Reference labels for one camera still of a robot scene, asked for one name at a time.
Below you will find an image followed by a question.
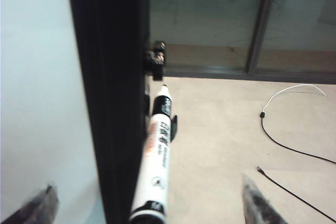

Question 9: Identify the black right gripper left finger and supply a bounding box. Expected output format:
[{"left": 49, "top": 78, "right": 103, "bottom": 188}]
[{"left": 0, "top": 182, "right": 60, "bottom": 224}]

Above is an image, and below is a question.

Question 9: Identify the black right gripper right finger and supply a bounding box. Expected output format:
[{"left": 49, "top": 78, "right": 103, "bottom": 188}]
[{"left": 240, "top": 173, "right": 290, "bottom": 224}]

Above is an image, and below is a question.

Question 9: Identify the white black whiteboard marker pen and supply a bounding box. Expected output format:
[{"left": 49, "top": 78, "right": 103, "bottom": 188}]
[{"left": 128, "top": 84, "right": 174, "bottom": 224}]

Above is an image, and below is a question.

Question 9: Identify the small black pen holder clip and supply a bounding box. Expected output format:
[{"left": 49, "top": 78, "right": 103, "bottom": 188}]
[{"left": 170, "top": 114, "right": 179, "bottom": 141}]

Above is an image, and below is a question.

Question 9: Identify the white glass whiteboard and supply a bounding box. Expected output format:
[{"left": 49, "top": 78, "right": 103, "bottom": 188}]
[{"left": 0, "top": 0, "right": 106, "bottom": 224}]

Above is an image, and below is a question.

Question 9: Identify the grey framed glass partition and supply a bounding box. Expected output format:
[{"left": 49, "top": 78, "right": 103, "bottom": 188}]
[{"left": 149, "top": 0, "right": 336, "bottom": 84}]

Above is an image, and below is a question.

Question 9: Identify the thin black cable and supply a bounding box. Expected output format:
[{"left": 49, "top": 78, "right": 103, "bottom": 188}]
[{"left": 256, "top": 166, "right": 336, "bottom": 223}]

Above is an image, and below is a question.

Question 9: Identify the white cable with black connector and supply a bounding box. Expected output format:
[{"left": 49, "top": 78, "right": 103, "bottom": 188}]
[{"left": 259, "top": 84, "right": 336, "bottom": 165}]

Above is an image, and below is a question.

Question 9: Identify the black whiteboard frame stand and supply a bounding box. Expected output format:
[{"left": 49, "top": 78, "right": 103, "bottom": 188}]
[{"left": 65, "top": 0, "right": 152, "bottom": 224}]

